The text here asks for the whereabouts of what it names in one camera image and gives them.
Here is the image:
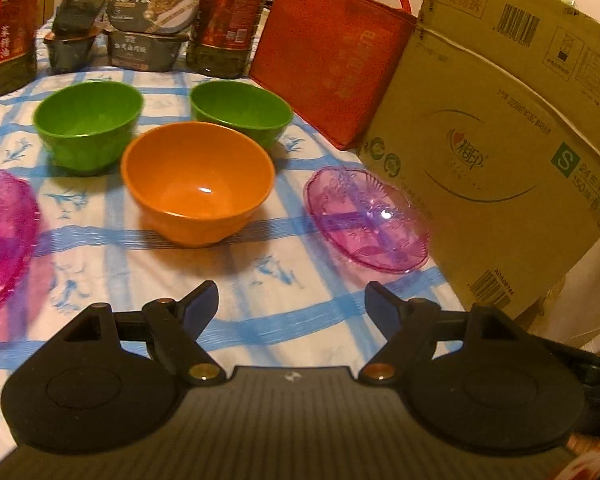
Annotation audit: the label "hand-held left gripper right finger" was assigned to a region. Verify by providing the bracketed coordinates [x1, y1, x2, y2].
[357, 281, 535, 386]

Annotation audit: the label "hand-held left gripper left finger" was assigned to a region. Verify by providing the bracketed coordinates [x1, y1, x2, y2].
[40, 280, 227, 387]

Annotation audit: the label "purple clear plastic plate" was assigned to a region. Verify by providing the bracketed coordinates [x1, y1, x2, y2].
[303, 166, 431, 275]

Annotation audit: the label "orange plastic bowl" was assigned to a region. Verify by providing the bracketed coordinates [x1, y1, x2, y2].
[120, 121, 276, 249]

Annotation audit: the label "green plastic bowl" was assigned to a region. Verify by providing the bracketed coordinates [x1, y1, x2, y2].
[189, 80, 295, 150]
[33, 80, 145, 171]

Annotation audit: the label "magenta clear plastic plate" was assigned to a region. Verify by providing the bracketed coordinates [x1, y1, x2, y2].
[0, 169, 41, 324]

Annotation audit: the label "blue checked tablecloth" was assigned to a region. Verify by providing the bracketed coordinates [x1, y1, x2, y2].
[0, 25, 474, 463]

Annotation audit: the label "brown cardboard box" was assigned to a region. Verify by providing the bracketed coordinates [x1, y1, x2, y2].
[357, 0, 600, 322]

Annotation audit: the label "red fabric tote bag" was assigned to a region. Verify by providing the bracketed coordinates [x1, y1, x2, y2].
[248, 0, 419, 151]

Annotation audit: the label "oval instant meal box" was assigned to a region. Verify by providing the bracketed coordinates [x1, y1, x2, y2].
[103, 0, 201, 37]

